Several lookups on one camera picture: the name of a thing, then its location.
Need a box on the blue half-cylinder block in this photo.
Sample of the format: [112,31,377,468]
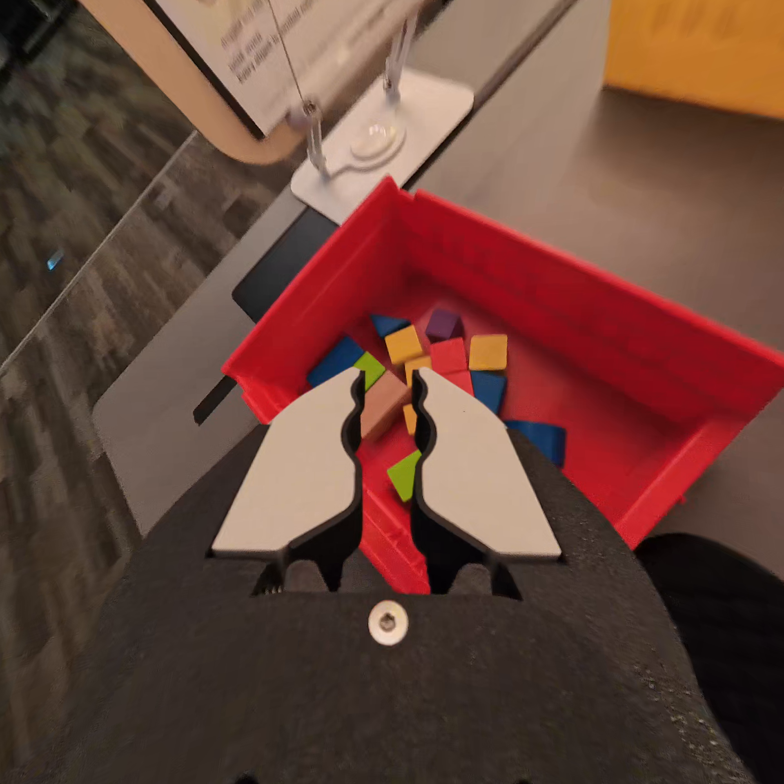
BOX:
[504,420,567,468]

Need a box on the yellow plastic bin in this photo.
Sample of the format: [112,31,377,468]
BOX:
[603,0,784,120]

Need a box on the wooden framed instruction sign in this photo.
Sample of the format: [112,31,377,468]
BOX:
[80,0,454,166]

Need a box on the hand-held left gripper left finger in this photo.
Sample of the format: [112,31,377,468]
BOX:
[210,365,366,592]

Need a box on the purple wooden cube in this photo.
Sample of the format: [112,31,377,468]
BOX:
[425,309,464,343]

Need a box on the green wooden block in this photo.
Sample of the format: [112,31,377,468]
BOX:
[353,350,387,393]
[386,449,423,504]

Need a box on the large yellow wooden block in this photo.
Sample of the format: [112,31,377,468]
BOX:
[384,325,425,366]

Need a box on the tan wooden block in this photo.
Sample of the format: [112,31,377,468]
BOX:
[360,370,411,443]

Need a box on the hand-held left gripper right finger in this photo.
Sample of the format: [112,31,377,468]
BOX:
[410,367,563,594]

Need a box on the red plastic bin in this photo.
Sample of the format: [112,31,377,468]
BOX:
[222,176,784,595]

